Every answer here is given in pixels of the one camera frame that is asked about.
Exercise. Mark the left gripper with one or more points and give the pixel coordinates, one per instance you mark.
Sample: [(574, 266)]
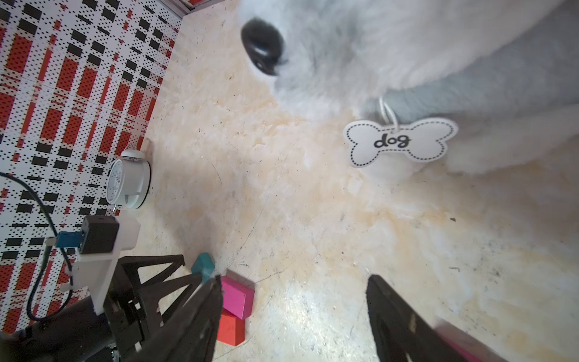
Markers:
[(68, 330)]

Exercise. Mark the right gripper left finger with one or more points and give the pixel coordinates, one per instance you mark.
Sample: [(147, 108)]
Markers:
[(191, 334)]

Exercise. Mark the white alarm clock on table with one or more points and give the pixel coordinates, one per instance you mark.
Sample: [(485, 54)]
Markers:
[(129, 180)]

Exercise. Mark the magenta block group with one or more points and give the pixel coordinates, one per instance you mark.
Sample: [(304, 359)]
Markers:
[(238, 295)]

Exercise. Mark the orange red block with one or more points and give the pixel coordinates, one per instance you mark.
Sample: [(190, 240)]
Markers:
[(231, 329)]

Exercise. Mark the teal cube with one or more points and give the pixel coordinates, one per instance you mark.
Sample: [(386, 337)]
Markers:
[(203, 266)]

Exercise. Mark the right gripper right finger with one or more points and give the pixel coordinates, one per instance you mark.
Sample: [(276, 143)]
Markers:
[(400, 334)]

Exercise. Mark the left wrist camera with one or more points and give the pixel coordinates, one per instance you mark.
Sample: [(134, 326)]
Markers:
[(98, 246)]

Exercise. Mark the magenta rectangular block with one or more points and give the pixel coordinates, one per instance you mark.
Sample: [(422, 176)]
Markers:
[(467, 346)]

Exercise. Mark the grey husky plush toy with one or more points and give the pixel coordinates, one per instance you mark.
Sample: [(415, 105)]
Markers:
[(505, 71)]

